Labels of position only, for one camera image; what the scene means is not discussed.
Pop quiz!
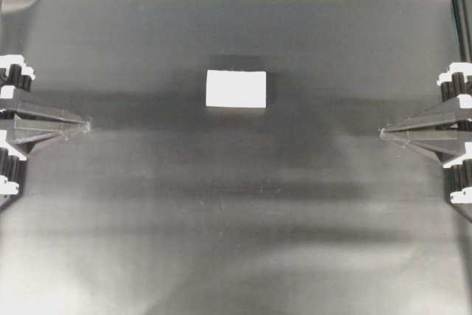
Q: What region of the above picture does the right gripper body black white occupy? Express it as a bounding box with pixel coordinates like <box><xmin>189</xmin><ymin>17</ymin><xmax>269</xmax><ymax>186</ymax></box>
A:
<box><xmin>437</xmin><ymin>62</ymin><xmax>471</xmax><ymax>204</ymax></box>

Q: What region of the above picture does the black cable at right edge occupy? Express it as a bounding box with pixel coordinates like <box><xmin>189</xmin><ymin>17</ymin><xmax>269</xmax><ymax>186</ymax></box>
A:
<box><xmin>450</xmin><ymin>0</ymin><xmax>472</xmax><ymax>63</ymax></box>

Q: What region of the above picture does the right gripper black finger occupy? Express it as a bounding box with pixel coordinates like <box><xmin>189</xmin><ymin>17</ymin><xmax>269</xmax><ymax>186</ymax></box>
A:
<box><xmin>382</xmin><ymin>96</ymin><xmax>471</xmax><ymax>133</ymax></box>
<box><xmin>381</xmin><ymin>128</ymin><xmax>471</xmax><ymax>163</ymax></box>

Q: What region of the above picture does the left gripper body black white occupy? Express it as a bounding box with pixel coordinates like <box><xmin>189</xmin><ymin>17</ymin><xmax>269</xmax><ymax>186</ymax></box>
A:
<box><xmin>1</xmin><ymin>54</ymin><xmax>35</xmax><ymax>207</ymax></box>

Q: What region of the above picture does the white rectangular sponge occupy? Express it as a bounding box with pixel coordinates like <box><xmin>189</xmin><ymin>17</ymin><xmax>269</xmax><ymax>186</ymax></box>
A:
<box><xmin>205</xmin><ymin>69</ymin><xmax>267</xmax><ymax>108</ymax></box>

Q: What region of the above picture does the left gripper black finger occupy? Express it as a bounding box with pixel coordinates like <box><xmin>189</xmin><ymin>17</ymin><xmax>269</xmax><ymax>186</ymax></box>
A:
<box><xmin>1</xmin><ymin>99</ymin><xmax>86</xmax><ymax>124</ymax></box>
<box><xmin>13</xmin><ymin>116</ymin><xmax>91</xmax><ymax>161</ymax></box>

